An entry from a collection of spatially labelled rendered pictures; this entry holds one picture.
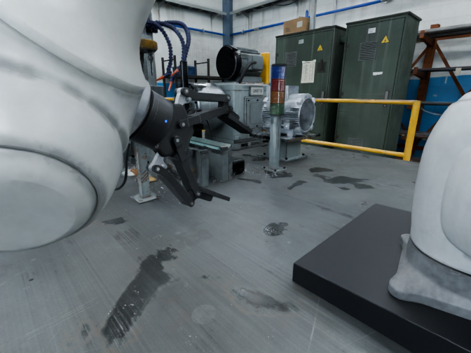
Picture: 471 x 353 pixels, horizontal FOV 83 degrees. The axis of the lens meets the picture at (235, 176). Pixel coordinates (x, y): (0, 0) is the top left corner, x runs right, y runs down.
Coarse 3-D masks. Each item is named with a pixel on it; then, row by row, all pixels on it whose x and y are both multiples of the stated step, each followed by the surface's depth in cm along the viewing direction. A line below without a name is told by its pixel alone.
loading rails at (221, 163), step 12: (132, 144) 129; (192, 144) 109; (204, 144) 106; (216, 144) 103; (228, 144) 98; (132, 156) 127; (168, 156) 103; (192, 156) 90; (204, 156) 91; (216, 156) 98; (228, 156) 98; (168, 168) 105; (192, 168) 92; (204, 168) 92; (216, 168) 100; (228, 168) 100; (180, 180) 100; (204, 180) 93
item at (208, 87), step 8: (192, 88) 132; (200, 88) 134; (208, 88) 137; (216, 88) 141; (176, 96) 144; (192, 104) 134; (200, 104) 131; (208, 104) 134; (216, 104) 138; (208, 120) 139; (216, 120) 142; (208, 128) 146
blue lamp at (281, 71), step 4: (272, 68) 101; (276, 68) 100; (280, 68) 100; (284, 68) 100; (272, 72) 102; (276, 72) 100; (280, 72) 100; (284, 72) 101; (272, 76) 102; (276, 76) 101; (280, 76) 101; (284, 76) 101
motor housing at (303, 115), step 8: (296, 96) 122; (304, 96) 119; (264, 104) 130; (296, 104) 120; (304, 104) 130; (312, 104) 128; (264, 112) 128; (288, 112) 122; (296, 112) 117; (304, 112) 133; (312, 112) 130; (264, 120) 132; (296, 120) 120; (304, 120) 133; (312, 120) 130; (304, 128) 130
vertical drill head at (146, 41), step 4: (144, 28) 118; (144, 32) 119; (144, 36) 116; (148, 36) 118; (144, 40) 114; (148, 40) 115; (152, 40) 118; (140, 44) 114; (144, 44) 115; (148, 44) 116; (152, 44) 117; (156, 44) 121; (140, 48) 115; (144, 48) 116; (148, 48) 117; (152, 48) 118; (156, 48) 121; (140, 52) 125; (144, 52) 125; (148, 52) 120; (152, 52) 120; (140, 56) 127; (148, 56) 121; (152, 56) 121; (140, 60) 127; (152, 60) 122; (152, 72) 123
